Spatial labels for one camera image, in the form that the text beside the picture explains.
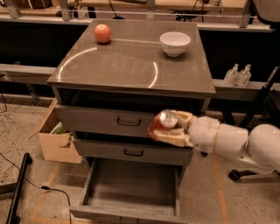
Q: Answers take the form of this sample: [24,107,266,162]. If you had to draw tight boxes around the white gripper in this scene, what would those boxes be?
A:
[153,110,221,153]

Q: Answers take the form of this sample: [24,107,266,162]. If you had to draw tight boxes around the red coke can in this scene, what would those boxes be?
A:
[148,109,178,140]

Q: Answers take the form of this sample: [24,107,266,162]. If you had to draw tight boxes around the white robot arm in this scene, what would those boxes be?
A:
[148,109,280,174]

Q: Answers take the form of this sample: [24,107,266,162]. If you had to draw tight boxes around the grey middle drawer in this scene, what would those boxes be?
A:
[73,139,193,165]

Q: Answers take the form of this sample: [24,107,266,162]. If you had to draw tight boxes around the grey drawer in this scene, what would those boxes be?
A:
[73,139,193,165]
[54,103,207,143]
[70,158,187,224]

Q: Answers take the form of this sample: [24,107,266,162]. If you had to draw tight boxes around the grey drawer cabinet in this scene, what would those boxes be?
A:
[46,18,217,176]

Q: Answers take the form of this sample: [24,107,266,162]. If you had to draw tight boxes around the grey bottom drawer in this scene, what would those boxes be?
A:
[70,158,187,224]

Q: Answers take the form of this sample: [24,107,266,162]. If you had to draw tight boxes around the grey top drawer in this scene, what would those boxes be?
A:
[54,103,207,143]

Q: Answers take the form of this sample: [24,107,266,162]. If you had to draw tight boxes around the left clear sanitizer bottle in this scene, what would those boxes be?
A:
[224,64,239,86]

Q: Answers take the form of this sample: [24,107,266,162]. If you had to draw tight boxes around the clear sanitizer bottle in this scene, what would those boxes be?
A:
[224,64,239,86]
[235,64,251,87]

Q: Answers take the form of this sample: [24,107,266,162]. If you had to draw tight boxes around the right clear sanitizer bottle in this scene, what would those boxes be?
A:
[235,64,251,87]

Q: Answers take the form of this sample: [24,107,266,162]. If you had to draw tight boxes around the white ceramic bowl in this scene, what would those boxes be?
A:
[160,31,191,57]

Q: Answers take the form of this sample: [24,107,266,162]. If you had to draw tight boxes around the black office chair base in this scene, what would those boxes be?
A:
[228,66,280,181]

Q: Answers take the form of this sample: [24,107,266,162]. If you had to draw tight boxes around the red apple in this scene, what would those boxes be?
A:
[94,24,111,44]

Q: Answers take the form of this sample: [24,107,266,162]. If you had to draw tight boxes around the cardboard box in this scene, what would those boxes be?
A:
[31,99,82,164]

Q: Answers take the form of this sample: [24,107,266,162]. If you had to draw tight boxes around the black floor stand leg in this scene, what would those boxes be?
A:
[0,153,32,224]

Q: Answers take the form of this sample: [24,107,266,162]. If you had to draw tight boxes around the black floor cable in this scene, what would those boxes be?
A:
[0,152,73,224]

